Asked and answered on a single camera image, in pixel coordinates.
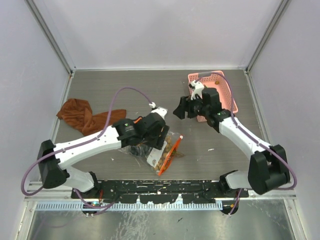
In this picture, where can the slotted cable duct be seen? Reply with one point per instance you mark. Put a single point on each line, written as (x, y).
(176, 206)

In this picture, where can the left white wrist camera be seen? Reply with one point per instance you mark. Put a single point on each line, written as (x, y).
(162, 112)

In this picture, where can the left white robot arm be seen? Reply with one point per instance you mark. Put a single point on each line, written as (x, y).
(56, 160)

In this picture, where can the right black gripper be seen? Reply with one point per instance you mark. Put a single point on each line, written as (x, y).
(185, 105)

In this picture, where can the clear orange-zip bag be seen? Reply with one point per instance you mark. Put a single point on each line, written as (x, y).
(153, 157)

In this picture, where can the pink plastic basket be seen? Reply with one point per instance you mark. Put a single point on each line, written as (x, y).
(222, 95)

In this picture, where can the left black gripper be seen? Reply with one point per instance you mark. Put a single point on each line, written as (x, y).
(158, 142)

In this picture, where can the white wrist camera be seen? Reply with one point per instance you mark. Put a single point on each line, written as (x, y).
(196, 88)
(162, 112)

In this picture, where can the dark grape bunch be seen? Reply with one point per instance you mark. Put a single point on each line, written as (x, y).
(141, 150)

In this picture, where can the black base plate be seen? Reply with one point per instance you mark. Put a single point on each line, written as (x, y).
(159, 191)

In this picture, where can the brown cloth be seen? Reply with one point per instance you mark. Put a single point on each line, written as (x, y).
(78, 114)

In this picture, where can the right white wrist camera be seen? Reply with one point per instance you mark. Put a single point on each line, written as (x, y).
(196, 88)

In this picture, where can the brown longan bunch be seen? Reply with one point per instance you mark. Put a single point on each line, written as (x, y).
(169, 153)

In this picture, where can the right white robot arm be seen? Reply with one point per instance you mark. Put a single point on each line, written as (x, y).
(268, 168)

